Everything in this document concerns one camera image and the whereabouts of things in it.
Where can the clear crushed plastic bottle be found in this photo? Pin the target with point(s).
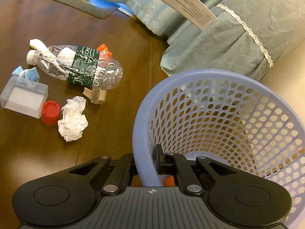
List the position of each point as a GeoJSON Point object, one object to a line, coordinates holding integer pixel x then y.
{"type": "Point", "coordinates": [94, 70]}

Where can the grey-green bed skirt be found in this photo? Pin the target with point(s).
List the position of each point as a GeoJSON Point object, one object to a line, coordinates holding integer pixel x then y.
{"type": "Point", "coordinates": [248, 37]}

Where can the red plastic cap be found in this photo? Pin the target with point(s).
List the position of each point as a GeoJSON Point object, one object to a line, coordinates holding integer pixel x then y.
{"type": "Point", "coordinates": [50, 113]}

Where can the crumpled white tissue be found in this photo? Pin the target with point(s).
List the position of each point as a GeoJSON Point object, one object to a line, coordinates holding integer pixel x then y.
{"type": "Point", "coordinates": [73, 122]}

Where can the clear plastic box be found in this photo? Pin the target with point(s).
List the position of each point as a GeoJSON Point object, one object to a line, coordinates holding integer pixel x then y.
{"type": "Point", "coordinates": [24, 96]}

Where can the lavender plastic basket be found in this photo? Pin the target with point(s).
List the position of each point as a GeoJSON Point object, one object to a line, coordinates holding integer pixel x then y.
{"type": "Point", "coordinates": [229, 118]}

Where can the blue face mask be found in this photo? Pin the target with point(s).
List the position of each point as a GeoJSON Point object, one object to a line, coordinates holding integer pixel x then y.
{"type": "Point", "coordinates": [29, 74]}

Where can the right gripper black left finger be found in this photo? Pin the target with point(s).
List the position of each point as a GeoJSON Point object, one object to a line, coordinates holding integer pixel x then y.
{"type": "Point", "coordinates": [121, 175]}

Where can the orange foam fruit net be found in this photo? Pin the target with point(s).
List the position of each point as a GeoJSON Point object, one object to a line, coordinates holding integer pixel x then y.
{"type": "Point", "coordinates": [103, 49]}

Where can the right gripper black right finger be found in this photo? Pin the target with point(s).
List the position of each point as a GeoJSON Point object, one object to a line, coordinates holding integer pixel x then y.
{"type": "Point", "coordinates": [179, 167]}

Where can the white toothbrush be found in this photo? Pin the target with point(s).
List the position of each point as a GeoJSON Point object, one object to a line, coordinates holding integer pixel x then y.
{"type": "Point", "coordinates": [54, 60]}

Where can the light blue curtain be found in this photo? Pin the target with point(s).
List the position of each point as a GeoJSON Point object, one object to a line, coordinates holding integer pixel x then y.
{"type": "Point", "coordinates": [158, 17]}

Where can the beige toe separator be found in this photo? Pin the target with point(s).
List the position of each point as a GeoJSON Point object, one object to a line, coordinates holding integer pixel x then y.
{"type": "Point", "coordinates": [96, 95]}

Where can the orange plastic bag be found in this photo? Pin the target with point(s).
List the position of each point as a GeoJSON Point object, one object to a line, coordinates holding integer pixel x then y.
{"type": "Point", "coordinates": [168, 181]}

